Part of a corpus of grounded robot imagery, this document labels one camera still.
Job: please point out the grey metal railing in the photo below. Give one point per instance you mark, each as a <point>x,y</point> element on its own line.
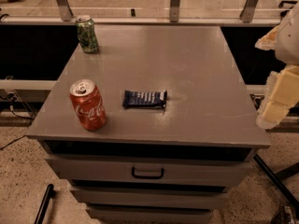
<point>221,12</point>

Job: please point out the black floor stand right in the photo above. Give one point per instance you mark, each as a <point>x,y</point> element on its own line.
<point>277,180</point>

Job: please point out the grey drawer cabinet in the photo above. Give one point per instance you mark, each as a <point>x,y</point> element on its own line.
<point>204,138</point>

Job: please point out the dark blue snack bar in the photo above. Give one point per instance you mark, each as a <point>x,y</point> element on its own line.
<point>144,99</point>

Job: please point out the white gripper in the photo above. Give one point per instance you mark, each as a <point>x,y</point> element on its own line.
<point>289,41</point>

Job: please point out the black drawer handle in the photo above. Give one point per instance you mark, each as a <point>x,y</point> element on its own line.
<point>149,175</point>

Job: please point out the black floor bar left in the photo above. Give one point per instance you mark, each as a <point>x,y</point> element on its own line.
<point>48,195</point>

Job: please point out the red coke can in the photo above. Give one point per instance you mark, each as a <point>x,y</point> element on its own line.
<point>88,104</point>

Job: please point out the green soda can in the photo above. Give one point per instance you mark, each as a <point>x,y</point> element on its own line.
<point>86,34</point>

